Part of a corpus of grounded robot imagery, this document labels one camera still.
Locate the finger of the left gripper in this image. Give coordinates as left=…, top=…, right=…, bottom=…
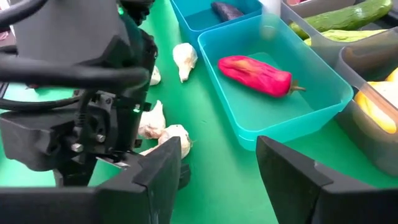
left=177, top=162, right=192, bottom=190
left=52, top=152, right=98, bottom=188

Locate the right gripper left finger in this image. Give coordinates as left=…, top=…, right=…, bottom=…
left=0, top=136, right=183, bottom=224

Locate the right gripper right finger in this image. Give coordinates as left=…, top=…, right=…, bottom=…
left=256, top=134, right=398, bottom=224

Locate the white garlic bulb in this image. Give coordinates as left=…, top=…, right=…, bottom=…
left=172, top=42, right=199, bottom=84
left=137, top=100, right=167, bottom=140
left=138, top=124, right=193, bottom=159
left=149, top=65, right=162, bottom=86

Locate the yellow lemon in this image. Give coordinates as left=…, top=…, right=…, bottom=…
left=354, top=80, right=398, bottom=135
left=384, top=66, right=398, bottom=83

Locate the long red pepper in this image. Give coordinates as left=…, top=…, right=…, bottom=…
left=217, top=55, right=307, bottom=99

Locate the purple eggplant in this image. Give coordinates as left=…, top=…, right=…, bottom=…
left=210, top=1, right=246, bottom=23

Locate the short light green cucumber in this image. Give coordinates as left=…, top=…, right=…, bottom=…
left=303, top=28, right=389, bottom=47

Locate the long dark green cucumber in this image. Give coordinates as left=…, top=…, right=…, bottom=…
left=289, top=0, right=394, bottom=40

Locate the green table mat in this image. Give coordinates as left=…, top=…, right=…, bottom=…
left=0, top=0, right=398, bottom=224

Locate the dark grey plastic bin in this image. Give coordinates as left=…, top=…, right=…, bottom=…
left=279, top=0, right=398, bottom=68
left=334, top=29, right=398, bottom=178

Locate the teal plastic bin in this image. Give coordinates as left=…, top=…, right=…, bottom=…
left=197, top=13, right=354, bottom=152

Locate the blue plastic bin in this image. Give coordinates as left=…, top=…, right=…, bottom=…
left=170, top=0, right=264, bottom=47

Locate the thick black gripper cable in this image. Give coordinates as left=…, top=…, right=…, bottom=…
left=0, top=0, right=150, bottom=112

